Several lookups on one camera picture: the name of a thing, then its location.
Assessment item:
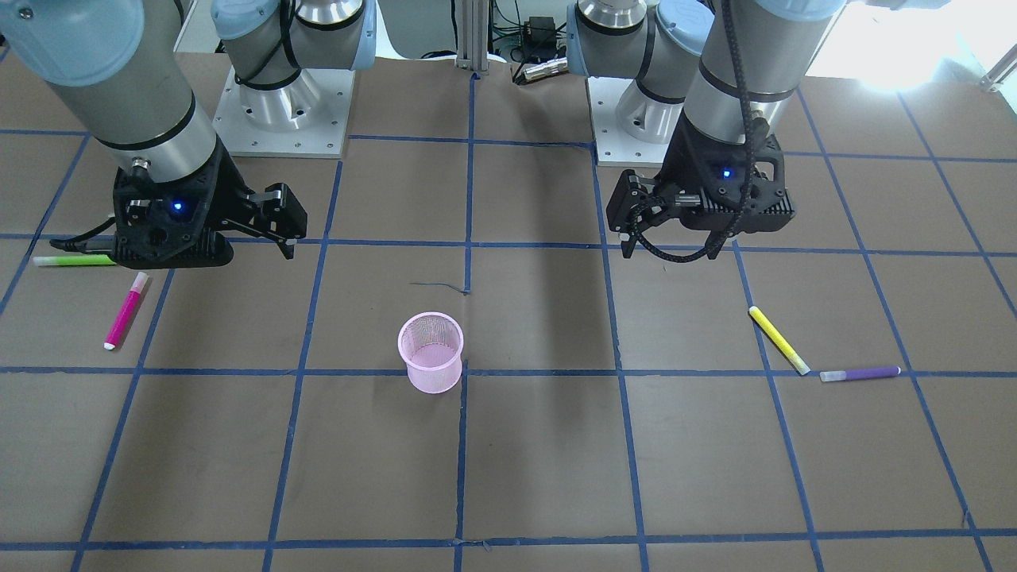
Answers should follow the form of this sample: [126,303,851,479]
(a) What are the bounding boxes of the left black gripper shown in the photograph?
[606,119,796,258]

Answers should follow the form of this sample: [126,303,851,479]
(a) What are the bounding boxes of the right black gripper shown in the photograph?
[111,142,308,270]

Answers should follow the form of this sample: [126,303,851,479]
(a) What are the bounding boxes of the pink marker pen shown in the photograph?
[102,272,149,351]

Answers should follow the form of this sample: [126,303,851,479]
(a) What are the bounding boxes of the purple marker pen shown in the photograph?
[818,365,902,383]

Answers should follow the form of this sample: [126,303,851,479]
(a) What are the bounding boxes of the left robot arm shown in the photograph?
[566,1,844,263]

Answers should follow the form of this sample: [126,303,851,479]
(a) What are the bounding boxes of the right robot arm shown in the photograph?
[2,1,378,270]

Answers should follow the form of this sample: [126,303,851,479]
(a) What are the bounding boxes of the pink mesh cup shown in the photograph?
[397,311,465,394]

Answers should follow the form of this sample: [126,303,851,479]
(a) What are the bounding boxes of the yellow marker pen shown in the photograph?
[747,305,811,376]

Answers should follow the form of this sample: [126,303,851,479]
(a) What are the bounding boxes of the green marker pen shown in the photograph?
[32,254,117,268]

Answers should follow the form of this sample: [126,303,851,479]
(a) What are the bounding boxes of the black power adapter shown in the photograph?
[522,16,559,53]

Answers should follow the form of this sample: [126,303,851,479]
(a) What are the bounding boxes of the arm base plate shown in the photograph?
[587,77,683,168]
[213,69,356,160]

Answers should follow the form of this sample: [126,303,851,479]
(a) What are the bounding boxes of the black braided cable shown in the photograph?
[632,0,765,264]

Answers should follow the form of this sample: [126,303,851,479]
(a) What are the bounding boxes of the aluminium frame post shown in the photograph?
[453,1,490,76]

